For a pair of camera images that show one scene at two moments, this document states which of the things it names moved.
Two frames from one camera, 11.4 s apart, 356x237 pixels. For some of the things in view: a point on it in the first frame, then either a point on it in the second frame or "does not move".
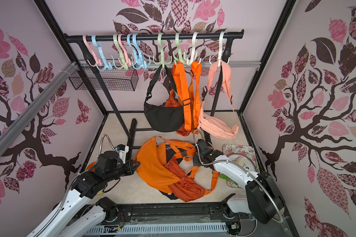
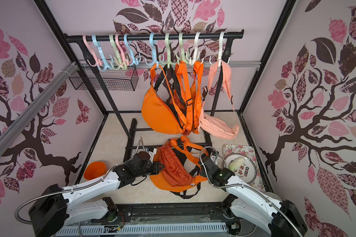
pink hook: [98, 62] does not move
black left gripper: [132, 170] to [156, 165]
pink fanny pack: [210, 124] does not move
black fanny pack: [164, 117] to [179, 106]
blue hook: [109, 65] does not move
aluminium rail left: [1, 142] does not move
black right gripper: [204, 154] to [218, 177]
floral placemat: [230, 149] does not move
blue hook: [137, 44] to [135, 61]
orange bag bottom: [150, 160] to [157, 114]
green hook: [162, 62] to [168, 62]
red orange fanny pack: [186, 189] to [176, 174]
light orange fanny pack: [187, 93] does not move
